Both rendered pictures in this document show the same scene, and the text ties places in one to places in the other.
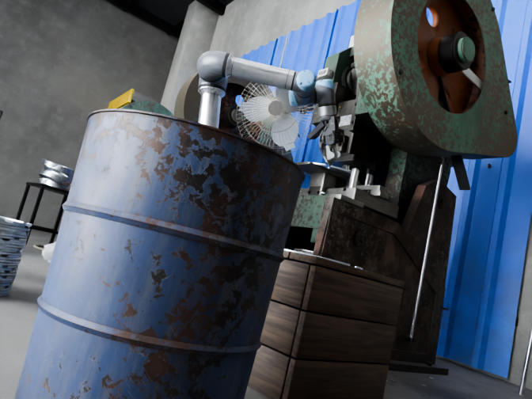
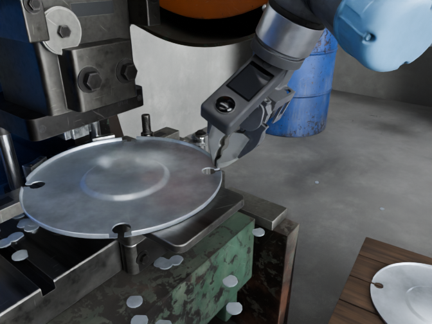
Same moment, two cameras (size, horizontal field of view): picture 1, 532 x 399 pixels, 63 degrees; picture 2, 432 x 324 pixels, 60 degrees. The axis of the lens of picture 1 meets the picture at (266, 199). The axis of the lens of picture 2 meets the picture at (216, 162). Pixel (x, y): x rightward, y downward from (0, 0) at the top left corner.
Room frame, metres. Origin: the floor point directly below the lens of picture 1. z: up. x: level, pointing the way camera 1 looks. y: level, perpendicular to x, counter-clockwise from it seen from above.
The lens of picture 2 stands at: (1.99, 0.27, 1.06)
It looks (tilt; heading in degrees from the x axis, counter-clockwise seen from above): 27 degrees down; 252
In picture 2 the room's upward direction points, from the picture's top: straight up
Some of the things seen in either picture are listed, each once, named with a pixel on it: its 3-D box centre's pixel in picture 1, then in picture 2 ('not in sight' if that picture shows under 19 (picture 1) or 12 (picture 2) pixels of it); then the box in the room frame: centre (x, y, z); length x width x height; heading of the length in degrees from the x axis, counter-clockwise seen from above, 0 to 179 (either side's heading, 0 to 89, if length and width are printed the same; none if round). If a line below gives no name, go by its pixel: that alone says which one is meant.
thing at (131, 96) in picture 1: (144, 111); not in sight; (7.36, 2.45, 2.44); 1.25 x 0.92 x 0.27; 34
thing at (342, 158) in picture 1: (349, 166); (66, 108); (2.04, -0.36, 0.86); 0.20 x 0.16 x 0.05; 34
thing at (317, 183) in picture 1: (316, 184); (152, 224); (1.94, -0.21, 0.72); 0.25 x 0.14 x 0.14; 124
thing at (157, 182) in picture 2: (326, 172); (125, 176); (1.97, -0.25, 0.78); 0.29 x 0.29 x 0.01
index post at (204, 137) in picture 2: (353, 178); (200, 154); (1.82, -0.35, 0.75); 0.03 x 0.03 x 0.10; 34
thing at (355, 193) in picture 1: (340, 203); (86, 207); (2.04, -0.35, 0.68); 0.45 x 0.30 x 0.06; 34
